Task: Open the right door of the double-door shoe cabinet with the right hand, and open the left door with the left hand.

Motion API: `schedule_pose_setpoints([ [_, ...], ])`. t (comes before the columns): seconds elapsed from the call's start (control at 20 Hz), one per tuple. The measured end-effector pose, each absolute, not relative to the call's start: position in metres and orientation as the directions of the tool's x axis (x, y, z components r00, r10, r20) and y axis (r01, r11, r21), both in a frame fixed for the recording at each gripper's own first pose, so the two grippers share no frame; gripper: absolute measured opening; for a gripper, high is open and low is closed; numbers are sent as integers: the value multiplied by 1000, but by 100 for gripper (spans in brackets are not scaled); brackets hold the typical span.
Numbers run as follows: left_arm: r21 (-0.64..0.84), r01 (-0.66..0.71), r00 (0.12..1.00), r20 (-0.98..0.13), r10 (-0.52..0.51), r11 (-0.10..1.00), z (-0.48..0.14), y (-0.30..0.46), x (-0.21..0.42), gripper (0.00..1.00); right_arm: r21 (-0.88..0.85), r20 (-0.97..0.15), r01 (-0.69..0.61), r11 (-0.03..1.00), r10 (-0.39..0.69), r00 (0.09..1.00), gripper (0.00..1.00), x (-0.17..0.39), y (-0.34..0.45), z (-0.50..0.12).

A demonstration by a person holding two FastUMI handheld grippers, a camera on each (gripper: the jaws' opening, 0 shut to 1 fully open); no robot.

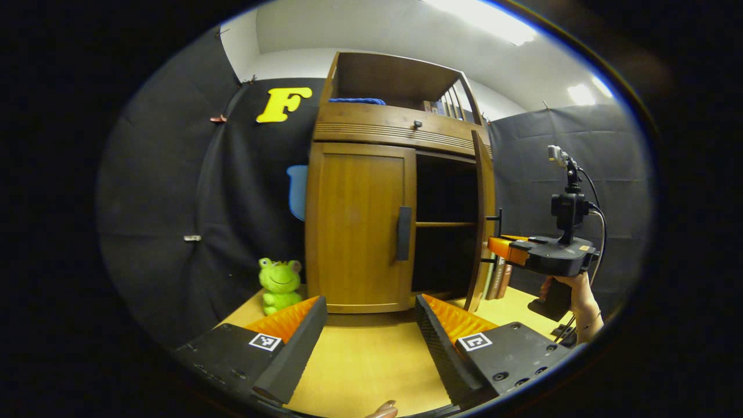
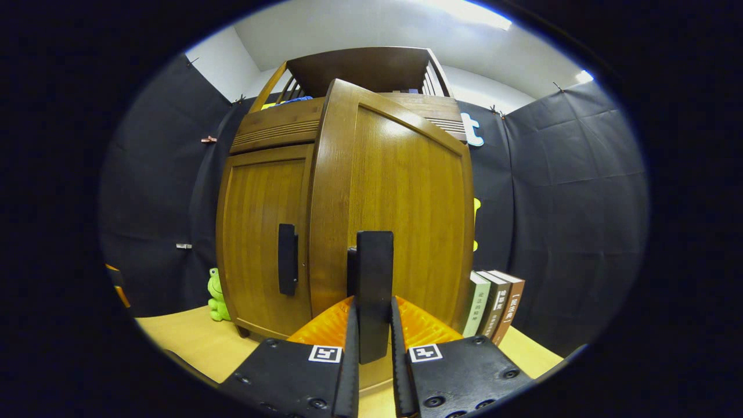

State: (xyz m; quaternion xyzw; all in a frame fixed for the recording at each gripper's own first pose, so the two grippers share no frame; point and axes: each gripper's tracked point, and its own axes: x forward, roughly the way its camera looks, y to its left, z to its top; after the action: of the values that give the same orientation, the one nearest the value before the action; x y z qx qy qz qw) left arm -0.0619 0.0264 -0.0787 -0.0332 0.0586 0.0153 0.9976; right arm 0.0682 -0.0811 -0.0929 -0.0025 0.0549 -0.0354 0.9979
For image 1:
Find wooden double-door shoe cabinet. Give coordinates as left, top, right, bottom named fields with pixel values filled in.
left=305, top=51, right=503, bottom=314

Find green frog plush toy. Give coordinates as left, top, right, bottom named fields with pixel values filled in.
left=258, top=258, right=303, bottom=315

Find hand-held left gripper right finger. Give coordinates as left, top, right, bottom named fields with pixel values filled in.
left=413, top=293, right=572, bottom=410

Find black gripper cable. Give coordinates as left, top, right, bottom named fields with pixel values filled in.
left=551, top=167, right=608, bottom=344

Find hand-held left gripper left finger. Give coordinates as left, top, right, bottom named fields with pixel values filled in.
left=172, top=296, right=329, bottom=407

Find wooden shoe cabinet door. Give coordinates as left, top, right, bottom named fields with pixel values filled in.
left=464, top=129, right=503, bottom=313
left=306, top=142, right=417, bottom=314

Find wooden drawer with dark knob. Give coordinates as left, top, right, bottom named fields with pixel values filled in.
left=313, top=103, right=493, bottom=157

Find small ceiling light panel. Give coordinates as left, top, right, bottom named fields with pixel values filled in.
left=567, top=74, right=614, bottom=107

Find large ceiling light panel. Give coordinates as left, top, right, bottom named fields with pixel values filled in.
left=424, top=0, right=538, bottom=47

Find upright books beside cabinet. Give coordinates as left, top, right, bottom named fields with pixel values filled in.
left=486, top=255, right=513, bottom=301

